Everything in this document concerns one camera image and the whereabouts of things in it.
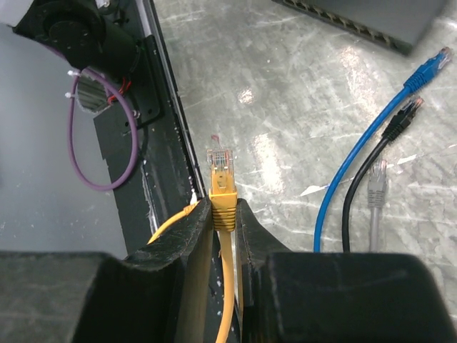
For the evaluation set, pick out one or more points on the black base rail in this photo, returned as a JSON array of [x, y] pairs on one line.
[[167, 175]]

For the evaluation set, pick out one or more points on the black network switch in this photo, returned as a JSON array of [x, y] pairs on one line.
[[398, 25]]

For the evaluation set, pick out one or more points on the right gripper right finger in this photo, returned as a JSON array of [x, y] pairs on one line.
[[253, 243]]

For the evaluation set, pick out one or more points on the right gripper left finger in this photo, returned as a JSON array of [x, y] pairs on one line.
[[176, 270]]

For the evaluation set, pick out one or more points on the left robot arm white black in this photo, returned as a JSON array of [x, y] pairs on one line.
[[83, 33]]

